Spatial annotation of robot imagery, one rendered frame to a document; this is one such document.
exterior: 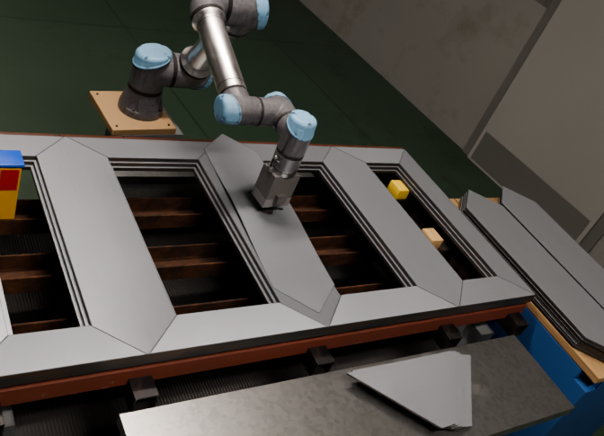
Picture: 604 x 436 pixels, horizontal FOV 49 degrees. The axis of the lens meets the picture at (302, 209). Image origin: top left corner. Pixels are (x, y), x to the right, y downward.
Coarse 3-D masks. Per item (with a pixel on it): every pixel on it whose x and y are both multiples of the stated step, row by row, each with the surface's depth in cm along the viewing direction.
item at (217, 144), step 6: (216, 138) 205; (210, 144) 201; (216, 144) 202; (222, 144) 204; (228, 144) 205; (234, 144) 206; (240, 144) 208; (228, 150) 202; (234, 150) 203; (240, 150) 205; (246, 150) 206; (252, 150) 207
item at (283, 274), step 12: (264, 264) 167; (276, 264) 168; (288, 264) 170; (300, 264) 172; (312, 264) 174; (276, 276) 165; (288, 276) 166; (300, 276) 168; (312, 276) 170; (324, 276) 172
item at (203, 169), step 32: (32, 160) 168; (128, 160) 182; (160, 160) 187; (192, 160) 192; (224, 192) 185; (416, 192) 229; (224, 224) 178; (448, 224) 218; (64, 256) 146; (256, 256) 168; (384, 256) 192; (480, 256) 207; (0, 288) 135; (320, 320) 158; (384, 320) 168; (416, 320) 177; (160, 352) 134; (192, 352) 139; (0, 384) 119
